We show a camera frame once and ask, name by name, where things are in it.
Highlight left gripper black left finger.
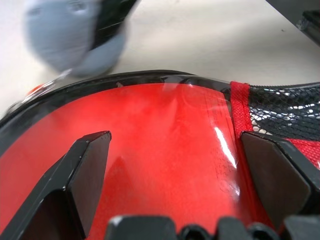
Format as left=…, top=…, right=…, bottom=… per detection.
left=0, top=130, right=112, bottom=240

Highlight red table tennis paddle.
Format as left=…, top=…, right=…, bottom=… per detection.
left=0, top=83, right=237, bottom=240

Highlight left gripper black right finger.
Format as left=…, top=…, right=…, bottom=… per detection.
left=239, top=130, right=320, bottom=230

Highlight black mesh paddle case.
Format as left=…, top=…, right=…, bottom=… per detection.
left=0, top=69, right=320, bottom=240

